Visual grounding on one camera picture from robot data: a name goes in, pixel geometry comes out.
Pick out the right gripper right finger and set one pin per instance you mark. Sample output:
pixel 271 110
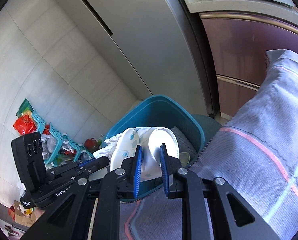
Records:
pixel 211 209

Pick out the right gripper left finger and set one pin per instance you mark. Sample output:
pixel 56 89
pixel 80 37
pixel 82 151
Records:
pixel 87 202

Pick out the white foam fruit net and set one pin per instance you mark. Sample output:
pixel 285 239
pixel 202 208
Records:
pixel 186 150

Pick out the blue trash bin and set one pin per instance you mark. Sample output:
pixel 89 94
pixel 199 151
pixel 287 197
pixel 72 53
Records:
pixel 156 120

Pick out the purple kitchen cabinets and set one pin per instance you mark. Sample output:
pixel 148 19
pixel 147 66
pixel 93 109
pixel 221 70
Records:
pixel 239 43

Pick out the teal plastic basket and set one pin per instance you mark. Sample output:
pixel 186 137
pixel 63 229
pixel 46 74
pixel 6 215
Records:
pixel 58 148

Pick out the crumpled white tissue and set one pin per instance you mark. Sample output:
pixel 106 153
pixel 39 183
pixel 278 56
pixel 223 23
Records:
pixel 110 146

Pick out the red plastic bag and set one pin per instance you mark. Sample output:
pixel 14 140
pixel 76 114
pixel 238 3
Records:
pixel 24 125

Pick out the plaid grey tablecloth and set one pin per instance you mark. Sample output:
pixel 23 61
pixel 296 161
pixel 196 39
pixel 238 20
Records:
pixel 256 152

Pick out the silver refrigerator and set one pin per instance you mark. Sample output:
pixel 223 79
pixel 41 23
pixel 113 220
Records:
pixel 156 46

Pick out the white countertop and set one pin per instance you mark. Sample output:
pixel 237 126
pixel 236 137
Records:
pixel 257 9

